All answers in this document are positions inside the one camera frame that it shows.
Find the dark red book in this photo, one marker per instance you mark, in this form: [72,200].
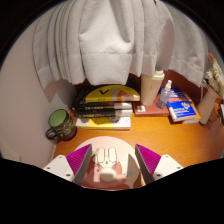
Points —
[150,110]

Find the clear spray bottle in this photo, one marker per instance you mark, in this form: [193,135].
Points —
[163,96]

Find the white computer mouse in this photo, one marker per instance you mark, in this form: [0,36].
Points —
[107,166]

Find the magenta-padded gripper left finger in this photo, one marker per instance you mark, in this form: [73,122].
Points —
[60,166]

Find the orange book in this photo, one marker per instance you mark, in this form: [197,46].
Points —
[196,111]

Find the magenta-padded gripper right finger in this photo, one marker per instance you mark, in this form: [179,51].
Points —
[166,165]

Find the cream tumbler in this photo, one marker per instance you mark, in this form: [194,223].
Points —
[150,88]

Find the green and black mug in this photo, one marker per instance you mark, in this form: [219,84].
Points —
[62,125]

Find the white curtain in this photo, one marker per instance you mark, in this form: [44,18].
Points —
[110,40]

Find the blue book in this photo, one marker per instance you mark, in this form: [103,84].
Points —
[181,108]

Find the white and yellow book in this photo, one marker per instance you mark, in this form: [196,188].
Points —
[103,123]

